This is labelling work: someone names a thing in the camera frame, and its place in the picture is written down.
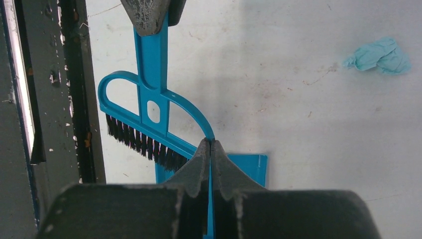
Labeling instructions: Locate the light blue scrap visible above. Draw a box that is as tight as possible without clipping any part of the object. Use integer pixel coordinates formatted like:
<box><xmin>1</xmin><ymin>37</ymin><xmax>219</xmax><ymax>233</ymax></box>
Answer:
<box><xmin>342</xmin><ymin>37</ymin><xmax>412</xmax><ymax>75</ymax></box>

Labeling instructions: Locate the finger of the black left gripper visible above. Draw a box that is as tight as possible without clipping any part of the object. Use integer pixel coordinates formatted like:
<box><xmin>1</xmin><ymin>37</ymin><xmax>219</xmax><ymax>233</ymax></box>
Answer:
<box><xmin>168</xmin><ymin>0</ymin><xmax>186</xmax><ymax>26</ymax></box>
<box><xmin>121</xmin><ymin>0</ymin><xmax>171</xmax><ymax>36</ymax></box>

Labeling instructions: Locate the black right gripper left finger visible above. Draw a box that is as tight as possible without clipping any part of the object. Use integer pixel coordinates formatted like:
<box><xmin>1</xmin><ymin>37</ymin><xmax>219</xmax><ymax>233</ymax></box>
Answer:
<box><xmin>165</xmin><ymin>138</ymin><xmax>211</xmax><ymax>198</ymax></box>

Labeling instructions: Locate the blue dustpan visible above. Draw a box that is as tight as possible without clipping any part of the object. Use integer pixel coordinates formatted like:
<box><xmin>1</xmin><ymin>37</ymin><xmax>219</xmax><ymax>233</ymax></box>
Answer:
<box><xmin>144</xmin><ymin>154</ymin><xmax>278</xmax><ymax>239</ymax></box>

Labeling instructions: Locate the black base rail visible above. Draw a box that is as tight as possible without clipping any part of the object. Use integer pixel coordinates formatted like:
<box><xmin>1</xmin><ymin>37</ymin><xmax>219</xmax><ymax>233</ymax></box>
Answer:
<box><xmin>0</xmin><ymin>0</ymin><xmax>106</xmax><ymax>239</ymax></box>

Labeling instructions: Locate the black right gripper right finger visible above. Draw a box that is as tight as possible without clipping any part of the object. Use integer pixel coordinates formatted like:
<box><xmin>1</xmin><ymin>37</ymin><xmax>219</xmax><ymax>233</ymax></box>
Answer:
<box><xmin>211</xmin><ymin>140</ymin><xmax>266</xmax><ymax>201</ymax></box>

